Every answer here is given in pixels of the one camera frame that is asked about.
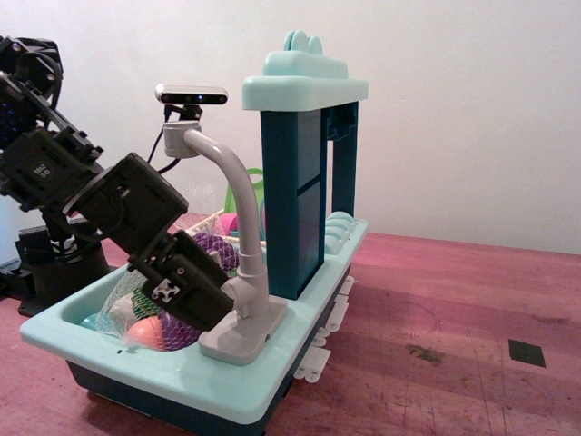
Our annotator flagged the pink toy cup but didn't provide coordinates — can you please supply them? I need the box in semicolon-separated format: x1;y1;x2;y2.
215;213;238;236

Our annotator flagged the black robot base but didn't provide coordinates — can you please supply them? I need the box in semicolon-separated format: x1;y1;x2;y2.
1;218;112;317

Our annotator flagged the toy sink unit teal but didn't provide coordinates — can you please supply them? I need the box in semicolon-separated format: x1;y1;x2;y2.
21;31;369;435

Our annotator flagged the mesh bag of toy food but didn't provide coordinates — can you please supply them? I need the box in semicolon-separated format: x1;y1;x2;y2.
94;232;240;353

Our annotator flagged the grey toy faucet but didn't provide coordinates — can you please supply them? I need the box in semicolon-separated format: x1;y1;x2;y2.
163;121;287;366

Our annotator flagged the black camera cable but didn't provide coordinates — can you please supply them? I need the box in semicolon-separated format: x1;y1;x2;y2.
145;128;181;175

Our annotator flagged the green toy basket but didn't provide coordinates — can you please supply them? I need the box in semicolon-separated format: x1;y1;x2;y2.
223;168;266;241

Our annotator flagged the grey faucet lever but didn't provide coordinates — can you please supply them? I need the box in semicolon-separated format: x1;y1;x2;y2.
210;251;222;268

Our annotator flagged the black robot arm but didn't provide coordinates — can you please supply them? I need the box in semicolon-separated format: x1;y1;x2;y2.
1;36;233;331

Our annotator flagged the black tape square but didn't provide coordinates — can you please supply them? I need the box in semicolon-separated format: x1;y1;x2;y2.
508;339;546;368

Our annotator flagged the silver depth camera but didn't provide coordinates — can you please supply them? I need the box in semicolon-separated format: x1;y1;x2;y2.
154;84;229;122

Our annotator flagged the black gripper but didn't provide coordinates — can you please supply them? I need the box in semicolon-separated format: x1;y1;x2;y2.
63;153;234;332

